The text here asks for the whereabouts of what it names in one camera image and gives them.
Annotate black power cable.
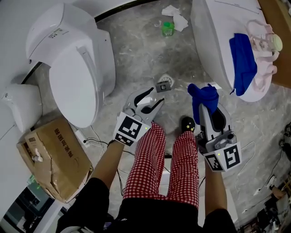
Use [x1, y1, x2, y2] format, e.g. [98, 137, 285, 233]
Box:
[83, 137, 110, 146]

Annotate person's right black slipper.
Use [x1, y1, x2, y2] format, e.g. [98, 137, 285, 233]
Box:
[181, 116, 196, 132]

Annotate white power strip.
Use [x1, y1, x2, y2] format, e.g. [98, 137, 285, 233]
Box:
[75, 129, 88, 146]

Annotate dark window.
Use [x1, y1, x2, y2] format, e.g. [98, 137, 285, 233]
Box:
[3, 175, 66, 233]

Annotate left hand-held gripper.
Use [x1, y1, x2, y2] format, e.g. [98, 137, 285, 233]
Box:
[113, 87, 165, 147]

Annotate squat green bottle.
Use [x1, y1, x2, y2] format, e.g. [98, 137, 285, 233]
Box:
[161, 21, 175, 37]

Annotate large torn cardboard box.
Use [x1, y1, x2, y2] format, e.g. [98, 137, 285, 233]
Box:
[16, 118, 94, 203]

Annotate small white bottle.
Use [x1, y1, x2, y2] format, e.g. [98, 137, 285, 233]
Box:
[30, 149, 44, 162]

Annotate long blue cloth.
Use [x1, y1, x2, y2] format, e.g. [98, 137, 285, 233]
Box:
[229, 33, 258, 96]

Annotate red checked trousers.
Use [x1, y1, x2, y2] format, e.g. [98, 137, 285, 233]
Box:
[122, 122, 200, 210]

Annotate person's left forearm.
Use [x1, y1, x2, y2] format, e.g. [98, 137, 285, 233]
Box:
[90, 141, 125, 189]

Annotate tall green bottle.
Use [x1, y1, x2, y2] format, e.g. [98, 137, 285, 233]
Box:
[27, 175, 40, 189]

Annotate person's right forearm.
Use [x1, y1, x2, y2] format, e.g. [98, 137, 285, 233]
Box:
[204, 168, 228, 216]

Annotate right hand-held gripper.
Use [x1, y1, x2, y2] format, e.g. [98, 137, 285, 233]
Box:
[195, 103, 242, 173]

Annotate white flat-lid smart toilet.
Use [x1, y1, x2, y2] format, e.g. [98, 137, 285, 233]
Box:
[190, 0, 273, 102]

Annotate plain brown cardboard box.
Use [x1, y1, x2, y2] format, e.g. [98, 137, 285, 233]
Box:
[256, 0, 291, 89]

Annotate clear bottle cream cap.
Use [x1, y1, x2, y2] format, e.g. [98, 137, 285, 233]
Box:
[261, 33, 283, 52]

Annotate grey-handled white toilet brush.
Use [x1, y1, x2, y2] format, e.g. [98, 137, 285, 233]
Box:
[156, 81, 171, 93]

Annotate person's black shirt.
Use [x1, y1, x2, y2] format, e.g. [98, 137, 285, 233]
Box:
[55, 177, 238, 233]

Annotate white rectangular platform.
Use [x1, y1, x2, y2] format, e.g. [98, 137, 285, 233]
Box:
[159, 170, 239, 226]

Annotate white toilet with tank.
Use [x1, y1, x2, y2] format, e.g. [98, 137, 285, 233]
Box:
[25, 2, 116, 128]

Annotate crumpled white tissue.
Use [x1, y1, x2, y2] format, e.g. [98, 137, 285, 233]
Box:
[161, 5, 189, 32]

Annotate white power cable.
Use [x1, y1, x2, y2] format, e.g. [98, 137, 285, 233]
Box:
[90, 125, 105, 146]

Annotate round white brush holder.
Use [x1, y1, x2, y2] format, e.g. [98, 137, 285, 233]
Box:
[159, 74, 175, 88]

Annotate white egg-shaped toilet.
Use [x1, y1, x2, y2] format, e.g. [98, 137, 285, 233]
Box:
[0, 83, 44, 134]

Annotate thin white cable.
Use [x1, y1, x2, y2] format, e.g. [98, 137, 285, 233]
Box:
[236, 141, 256, 191]

